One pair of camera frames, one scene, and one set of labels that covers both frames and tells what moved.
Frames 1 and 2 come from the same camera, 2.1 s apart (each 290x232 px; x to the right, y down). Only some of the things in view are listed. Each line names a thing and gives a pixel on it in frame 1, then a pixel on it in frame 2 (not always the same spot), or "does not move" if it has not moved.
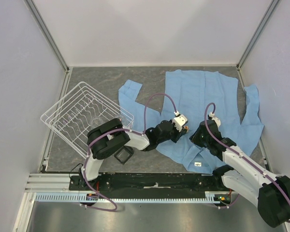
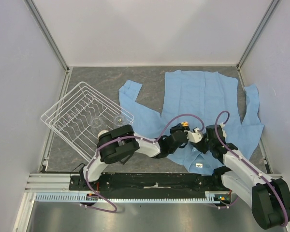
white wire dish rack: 79,112 does not move
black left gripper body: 173,136 -> 173,129
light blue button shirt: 202,96 does not move
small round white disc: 95,123 does not move
